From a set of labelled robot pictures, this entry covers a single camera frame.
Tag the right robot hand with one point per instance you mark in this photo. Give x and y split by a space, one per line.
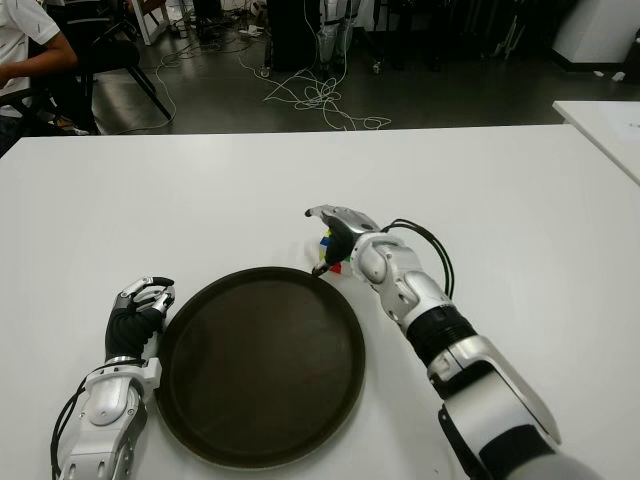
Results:
345 232

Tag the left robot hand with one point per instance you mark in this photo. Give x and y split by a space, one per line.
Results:
125 332

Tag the multicoloured Rubik's cube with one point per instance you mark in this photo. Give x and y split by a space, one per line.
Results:
326 250

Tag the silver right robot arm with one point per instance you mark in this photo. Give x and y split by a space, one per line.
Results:
450 320

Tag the dark brown round plate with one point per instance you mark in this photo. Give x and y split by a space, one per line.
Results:
262 370

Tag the black cabinet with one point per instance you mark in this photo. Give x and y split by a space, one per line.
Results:
292 35

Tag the white neighbouring table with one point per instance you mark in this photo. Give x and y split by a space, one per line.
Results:
605 125

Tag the black chair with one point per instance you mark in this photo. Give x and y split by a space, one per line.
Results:
110 50

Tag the seated person white shirt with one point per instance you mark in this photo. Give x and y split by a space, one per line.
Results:
20 40

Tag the small white floor object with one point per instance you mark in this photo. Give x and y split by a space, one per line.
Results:
618 76

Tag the white metal frame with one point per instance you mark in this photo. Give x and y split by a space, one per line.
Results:
150 22

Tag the white pedestal cabinet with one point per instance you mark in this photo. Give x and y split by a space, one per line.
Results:
595 30

